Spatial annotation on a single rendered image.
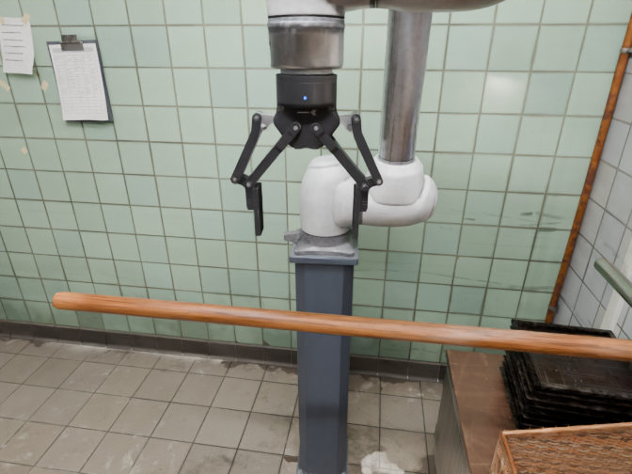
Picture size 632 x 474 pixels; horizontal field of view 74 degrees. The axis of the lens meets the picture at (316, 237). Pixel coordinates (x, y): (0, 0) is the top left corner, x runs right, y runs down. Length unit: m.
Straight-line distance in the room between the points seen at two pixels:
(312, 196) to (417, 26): 0.49
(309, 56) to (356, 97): 1.25
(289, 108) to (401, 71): 0.58
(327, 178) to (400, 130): 0.23
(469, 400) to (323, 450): 0.63
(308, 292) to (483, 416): 0.63
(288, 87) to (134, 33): 1.51
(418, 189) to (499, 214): 0.78
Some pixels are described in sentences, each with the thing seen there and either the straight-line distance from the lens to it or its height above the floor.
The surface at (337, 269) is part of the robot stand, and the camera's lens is 1.27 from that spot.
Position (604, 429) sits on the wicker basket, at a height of 0.78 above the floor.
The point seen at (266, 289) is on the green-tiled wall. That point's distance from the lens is 2.13.
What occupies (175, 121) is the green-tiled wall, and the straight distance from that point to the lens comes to 1.96.
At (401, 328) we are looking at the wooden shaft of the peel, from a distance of 0.64.
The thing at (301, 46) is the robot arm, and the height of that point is 1.58.
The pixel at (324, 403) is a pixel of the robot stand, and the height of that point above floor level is 0.41.
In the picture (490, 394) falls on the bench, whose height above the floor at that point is 0.58.
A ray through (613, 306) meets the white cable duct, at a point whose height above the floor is 0.77.
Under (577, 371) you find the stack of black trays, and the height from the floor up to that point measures 0.78.
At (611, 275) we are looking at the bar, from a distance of 1.00.
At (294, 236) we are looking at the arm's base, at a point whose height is 1.03.
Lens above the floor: 1.58
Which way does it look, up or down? 25 degrees down
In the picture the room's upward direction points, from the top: straight up
